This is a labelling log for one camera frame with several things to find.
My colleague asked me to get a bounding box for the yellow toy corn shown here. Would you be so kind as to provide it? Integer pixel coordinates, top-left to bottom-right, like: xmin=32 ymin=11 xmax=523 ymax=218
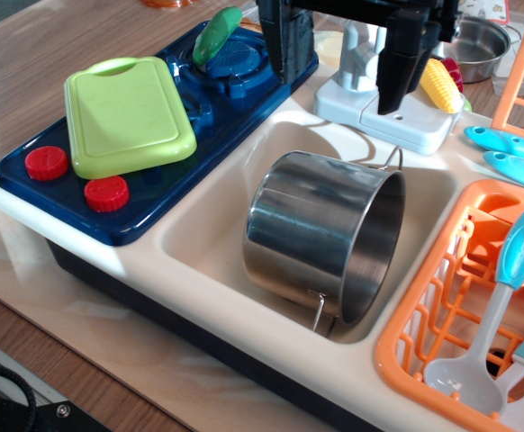
xmin=420 ymin=58 xmax=464 ymax=114

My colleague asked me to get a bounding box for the grey toy faucet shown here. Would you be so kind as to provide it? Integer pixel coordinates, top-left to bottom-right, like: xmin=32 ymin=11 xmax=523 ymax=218
xmin=312 ymin=20 xmax=462 ymax=157

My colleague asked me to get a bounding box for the orange bowl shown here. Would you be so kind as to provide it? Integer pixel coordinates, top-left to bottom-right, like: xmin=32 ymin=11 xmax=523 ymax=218
xmin=142 ymin=0 xmax=194 ymax=8

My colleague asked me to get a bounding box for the red stove knob left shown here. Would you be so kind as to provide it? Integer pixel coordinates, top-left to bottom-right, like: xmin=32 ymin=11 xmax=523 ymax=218
xmin=24 ymin=146 xmax=69 ymax=181

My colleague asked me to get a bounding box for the blue utensil handle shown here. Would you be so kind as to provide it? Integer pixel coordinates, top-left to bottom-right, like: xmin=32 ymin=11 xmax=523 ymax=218
xmin=483 ymin=151 xmax=524 ymax=185
xmin=464 ymin=126 xmax=524 ymax=158

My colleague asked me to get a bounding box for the white spoon blue handle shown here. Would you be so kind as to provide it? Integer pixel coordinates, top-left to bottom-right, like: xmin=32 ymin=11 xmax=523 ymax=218
xmin=423 ymin=212 xmax=524 ymax=416

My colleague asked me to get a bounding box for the blue toy stovetop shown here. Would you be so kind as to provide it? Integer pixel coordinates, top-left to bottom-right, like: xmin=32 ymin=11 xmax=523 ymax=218
xmin=0 ymin=20 xmax=321 ymax=248

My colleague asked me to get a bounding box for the large stainless steel pot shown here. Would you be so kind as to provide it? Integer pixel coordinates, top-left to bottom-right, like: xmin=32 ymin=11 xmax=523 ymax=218
xmin=242 ymin=151 xmax=406 ymax=325

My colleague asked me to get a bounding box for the orange dish rack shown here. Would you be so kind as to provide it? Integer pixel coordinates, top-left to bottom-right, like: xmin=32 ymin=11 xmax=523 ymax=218
xmin=375 ymin=180 xmax=524 ymax=431

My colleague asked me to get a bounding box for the red stove knob right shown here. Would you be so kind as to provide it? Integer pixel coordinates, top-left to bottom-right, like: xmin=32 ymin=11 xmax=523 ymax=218
xmin=84 ymin=175 xmax=130 ymax=212

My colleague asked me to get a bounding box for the blue utensil handle upper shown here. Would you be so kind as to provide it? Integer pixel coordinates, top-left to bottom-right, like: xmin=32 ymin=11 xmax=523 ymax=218
xmin=464 ymin=126 xmax=524 ymax=158

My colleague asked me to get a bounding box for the red toy food piece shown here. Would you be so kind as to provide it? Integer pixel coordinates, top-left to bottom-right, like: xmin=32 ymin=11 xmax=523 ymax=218
xmin=439 ymin=58 xmax=464 ymax=93

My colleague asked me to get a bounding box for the cream toy sink unit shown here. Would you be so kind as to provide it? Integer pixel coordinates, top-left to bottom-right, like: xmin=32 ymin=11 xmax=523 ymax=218
xmin=0 ymin=66 xmax=514 ymax=431

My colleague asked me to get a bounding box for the black cable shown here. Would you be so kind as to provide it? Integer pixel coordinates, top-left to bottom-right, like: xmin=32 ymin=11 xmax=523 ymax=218
xmin=0 ymin=363 xmax=37 ymax=432

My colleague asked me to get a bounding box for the green plastic cutting board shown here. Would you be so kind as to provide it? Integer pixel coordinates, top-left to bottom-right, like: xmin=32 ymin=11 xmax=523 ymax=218
xmin=64 ymin=56 xmax=197 ymax=180

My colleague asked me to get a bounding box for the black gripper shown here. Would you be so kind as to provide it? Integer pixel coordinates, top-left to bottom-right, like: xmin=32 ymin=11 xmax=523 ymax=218
xmin=256 ymin=0 xmax=460 ymax=115

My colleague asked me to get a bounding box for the green toy cucumber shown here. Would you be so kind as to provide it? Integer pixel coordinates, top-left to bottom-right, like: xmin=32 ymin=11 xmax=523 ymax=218
xmin=193 ymin=6 xmax=242 ymax=68

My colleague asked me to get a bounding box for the small steel pot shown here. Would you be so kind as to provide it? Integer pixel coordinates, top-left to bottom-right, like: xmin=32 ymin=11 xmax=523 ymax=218
xmin=435 ymin=15 xmax=522 ymax=84

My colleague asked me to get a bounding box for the blue utensil handle lower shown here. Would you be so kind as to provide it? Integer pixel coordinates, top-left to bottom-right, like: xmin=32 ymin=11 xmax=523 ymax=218
xmin=483 ymin=151 xmax=524 ymax=185

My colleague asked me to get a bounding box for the black metal base plate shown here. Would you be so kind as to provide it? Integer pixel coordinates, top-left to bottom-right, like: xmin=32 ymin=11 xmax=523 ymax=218
xmin=33 ymin=400 xmax=110 ymax=432

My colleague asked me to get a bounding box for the yellow toy plate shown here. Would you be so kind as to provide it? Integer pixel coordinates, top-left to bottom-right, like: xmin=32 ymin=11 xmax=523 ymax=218
xmin=314 ymin=31 xmax=343 ymax=69

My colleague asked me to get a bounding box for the red stove knob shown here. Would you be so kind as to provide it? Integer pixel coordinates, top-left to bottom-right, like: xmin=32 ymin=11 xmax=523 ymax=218
xmin=84 ymin=175 xmax=130 ymax=212
xmin=24 ymin=146 xmax=69 ymax=181

